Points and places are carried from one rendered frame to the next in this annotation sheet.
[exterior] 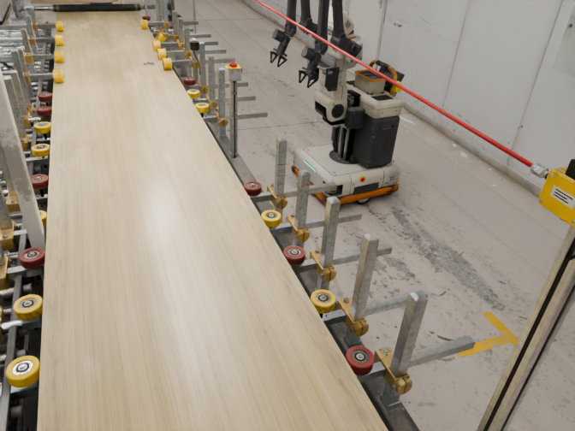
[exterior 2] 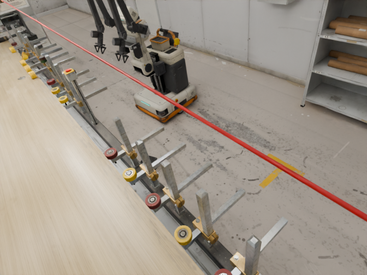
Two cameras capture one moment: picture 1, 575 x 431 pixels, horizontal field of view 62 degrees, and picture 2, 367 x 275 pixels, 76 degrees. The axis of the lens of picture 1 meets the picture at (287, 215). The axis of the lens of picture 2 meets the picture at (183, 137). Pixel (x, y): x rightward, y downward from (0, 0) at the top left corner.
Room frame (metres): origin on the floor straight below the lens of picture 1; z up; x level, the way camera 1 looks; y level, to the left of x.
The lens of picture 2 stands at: (0.64, -0.15, 1.94)
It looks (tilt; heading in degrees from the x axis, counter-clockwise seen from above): 42 degrees down; 351
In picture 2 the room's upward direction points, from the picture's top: 12 degrees counter-clockwise
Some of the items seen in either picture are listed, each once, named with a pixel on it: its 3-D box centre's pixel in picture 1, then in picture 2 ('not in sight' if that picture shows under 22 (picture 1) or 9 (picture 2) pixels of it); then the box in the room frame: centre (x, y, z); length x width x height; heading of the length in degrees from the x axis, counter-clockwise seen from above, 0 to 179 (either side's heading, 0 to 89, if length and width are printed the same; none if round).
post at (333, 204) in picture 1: (327, 254); (173, 191); (1.39, -0.15, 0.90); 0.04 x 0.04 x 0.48; 23
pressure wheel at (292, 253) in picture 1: (293, 262); (154, 204); (1.38, -0.03, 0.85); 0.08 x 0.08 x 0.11
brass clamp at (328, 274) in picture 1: (322, 265); (173, 196); (1.41, -0.14, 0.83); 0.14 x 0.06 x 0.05; 23
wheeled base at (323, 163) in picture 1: (344, 169); (165, 96); (3.49, -0.44, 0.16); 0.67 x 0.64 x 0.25; 119
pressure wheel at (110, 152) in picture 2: (251, 195); (112, 157); (1.84, 0.16, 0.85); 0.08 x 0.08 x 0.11
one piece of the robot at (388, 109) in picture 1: (361, 118); (163, 65); (3.53, -0.52, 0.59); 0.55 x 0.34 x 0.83; 29
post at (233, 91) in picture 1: (234, 119); (84, 102); (2.53, 0.33, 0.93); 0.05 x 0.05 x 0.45; 23
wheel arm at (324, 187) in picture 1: (293, 192); (138, 143); (1.92, -0.02, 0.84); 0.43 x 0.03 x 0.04; 113
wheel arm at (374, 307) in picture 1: (371, 308); (215, 216); (1.23, -0.31, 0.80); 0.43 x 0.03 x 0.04; 113
